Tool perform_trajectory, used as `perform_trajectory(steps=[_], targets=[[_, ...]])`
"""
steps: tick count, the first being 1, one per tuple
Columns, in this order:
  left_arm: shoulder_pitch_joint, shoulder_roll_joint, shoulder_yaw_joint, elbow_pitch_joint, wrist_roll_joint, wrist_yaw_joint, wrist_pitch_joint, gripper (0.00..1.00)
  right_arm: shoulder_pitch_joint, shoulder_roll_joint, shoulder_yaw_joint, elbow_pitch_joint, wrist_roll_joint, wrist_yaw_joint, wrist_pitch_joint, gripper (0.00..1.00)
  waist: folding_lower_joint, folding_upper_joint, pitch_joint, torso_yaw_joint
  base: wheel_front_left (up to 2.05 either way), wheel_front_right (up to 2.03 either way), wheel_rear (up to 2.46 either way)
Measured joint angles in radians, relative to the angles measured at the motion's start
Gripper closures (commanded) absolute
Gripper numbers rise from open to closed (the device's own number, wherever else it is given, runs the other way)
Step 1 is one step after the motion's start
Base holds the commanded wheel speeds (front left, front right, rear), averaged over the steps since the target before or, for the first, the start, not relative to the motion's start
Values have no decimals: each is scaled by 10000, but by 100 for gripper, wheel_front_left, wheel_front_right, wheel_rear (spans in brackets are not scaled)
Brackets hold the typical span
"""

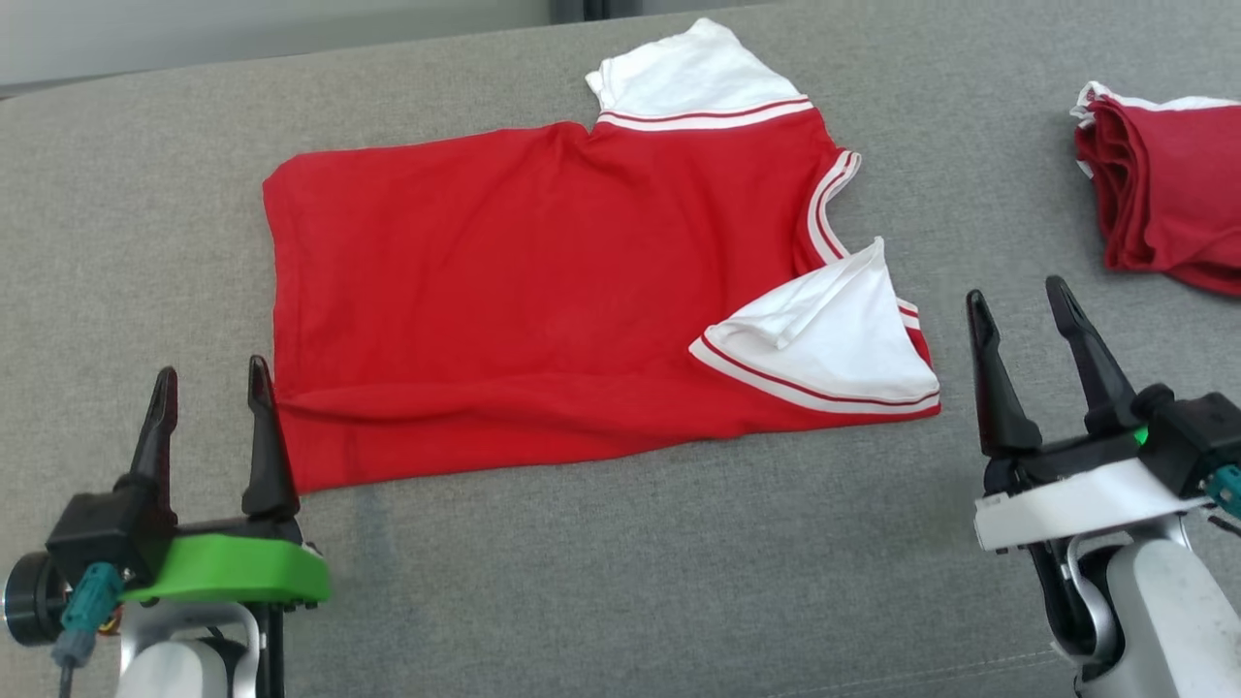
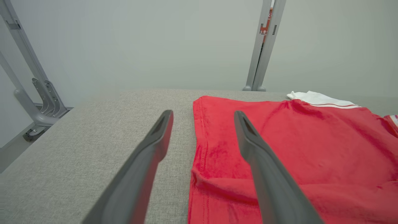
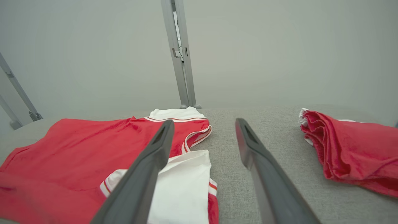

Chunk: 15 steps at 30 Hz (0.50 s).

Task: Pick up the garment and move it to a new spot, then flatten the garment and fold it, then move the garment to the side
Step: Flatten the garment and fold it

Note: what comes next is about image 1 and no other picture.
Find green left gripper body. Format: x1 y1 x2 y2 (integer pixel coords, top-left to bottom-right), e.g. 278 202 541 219
3 517 333 646

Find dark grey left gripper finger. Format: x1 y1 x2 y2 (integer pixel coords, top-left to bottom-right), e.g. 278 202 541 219
240 355 302 520
114 365 180 505

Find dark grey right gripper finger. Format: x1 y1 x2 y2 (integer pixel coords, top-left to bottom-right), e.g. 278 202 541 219
1044 275 1143 434
965 289 1044 459

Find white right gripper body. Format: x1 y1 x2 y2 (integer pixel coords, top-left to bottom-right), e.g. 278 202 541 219
974 431 1208 554

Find red white Bulls 23 shorts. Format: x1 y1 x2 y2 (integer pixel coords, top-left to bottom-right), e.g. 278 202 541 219
1069 80 1241 297

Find red white Bulls jersey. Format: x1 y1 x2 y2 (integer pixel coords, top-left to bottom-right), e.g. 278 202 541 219
262 17 943 495

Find left cable with teal connector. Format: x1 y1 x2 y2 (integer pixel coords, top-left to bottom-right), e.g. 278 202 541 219
50 562 127 698

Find grey partition post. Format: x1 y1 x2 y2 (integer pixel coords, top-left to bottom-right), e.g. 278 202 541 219
550 0 646 22

